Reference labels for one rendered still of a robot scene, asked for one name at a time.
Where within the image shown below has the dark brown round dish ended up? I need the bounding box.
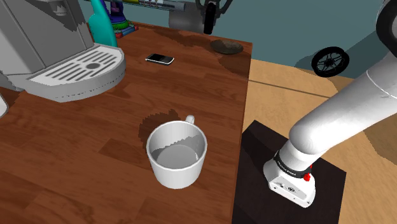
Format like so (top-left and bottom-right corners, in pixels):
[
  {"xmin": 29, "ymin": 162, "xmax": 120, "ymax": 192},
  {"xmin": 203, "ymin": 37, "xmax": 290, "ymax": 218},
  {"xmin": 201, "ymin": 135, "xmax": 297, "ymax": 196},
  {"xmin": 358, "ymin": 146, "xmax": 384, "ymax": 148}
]
[{"xmin": 209, "ymin": 39, "xmax": 244, "ymax": 55}]

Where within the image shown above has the bicycle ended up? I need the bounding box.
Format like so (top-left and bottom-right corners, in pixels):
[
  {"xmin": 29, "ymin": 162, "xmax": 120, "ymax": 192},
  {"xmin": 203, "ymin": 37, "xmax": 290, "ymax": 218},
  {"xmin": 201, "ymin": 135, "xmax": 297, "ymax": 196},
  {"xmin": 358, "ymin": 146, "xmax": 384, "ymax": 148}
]
[{"xmin": 195, "ymin": 0, "xmax": 351, "ymax": 78}]

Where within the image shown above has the black phone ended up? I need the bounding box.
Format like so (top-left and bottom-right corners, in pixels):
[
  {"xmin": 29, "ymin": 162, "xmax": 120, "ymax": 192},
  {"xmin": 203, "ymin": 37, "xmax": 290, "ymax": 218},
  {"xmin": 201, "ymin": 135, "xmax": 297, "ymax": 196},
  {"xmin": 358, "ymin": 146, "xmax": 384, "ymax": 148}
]
[{"xmin": 144, "ymin": 53, "xmax": 175, "ymax": 66}]

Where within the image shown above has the dark robot stand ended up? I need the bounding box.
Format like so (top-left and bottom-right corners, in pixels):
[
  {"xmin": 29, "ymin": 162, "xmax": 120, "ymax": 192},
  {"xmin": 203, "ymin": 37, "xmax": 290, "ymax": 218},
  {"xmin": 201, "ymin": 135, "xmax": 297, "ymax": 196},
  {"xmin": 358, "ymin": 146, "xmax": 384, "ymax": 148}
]
[{"xmin": 231, "ymin": 120, "xmax": 347, "ymax": 224}]

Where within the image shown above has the white object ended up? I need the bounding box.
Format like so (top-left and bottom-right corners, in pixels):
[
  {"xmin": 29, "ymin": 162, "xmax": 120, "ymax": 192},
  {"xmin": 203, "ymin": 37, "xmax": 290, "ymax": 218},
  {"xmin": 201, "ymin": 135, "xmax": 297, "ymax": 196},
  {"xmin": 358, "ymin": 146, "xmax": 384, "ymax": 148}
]
[{"xmin": 0, "ymin": 93, "xmax": 9, "ymax": 118}]

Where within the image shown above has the white mug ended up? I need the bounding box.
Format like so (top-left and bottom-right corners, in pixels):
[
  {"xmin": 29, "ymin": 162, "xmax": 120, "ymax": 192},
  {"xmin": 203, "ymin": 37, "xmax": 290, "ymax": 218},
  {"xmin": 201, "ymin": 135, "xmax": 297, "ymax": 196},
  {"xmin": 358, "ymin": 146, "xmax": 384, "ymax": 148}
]
[{"xmin": 146, "ymin": 115, "xmax": 208, "ymax": 190}]

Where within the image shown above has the colourful toy figure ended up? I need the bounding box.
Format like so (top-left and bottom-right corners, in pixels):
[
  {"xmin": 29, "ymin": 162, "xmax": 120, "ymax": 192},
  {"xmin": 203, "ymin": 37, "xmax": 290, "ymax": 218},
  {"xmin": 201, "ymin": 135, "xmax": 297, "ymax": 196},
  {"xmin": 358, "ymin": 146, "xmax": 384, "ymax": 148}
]
[{"xmin": 106, "ymin": 2, "xmax": 139, "ymax": 39}]

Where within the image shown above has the grey coffee machine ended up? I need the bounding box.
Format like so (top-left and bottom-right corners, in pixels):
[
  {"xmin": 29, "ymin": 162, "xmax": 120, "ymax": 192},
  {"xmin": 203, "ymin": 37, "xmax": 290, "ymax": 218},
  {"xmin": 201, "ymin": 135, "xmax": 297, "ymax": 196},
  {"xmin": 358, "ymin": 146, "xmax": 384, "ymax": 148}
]
[{"xmin": 0, "ymin": 0, "xmax": 127, "ymax": 104}]

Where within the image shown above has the teal spray bottle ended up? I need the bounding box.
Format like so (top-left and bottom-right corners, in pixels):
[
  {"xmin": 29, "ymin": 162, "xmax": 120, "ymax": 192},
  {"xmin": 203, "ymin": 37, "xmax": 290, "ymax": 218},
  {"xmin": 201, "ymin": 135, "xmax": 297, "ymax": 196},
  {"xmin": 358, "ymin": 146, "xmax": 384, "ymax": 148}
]
[{"xmin": 88, "ymin": 0, "xmax": 118, "ymax": 48}]

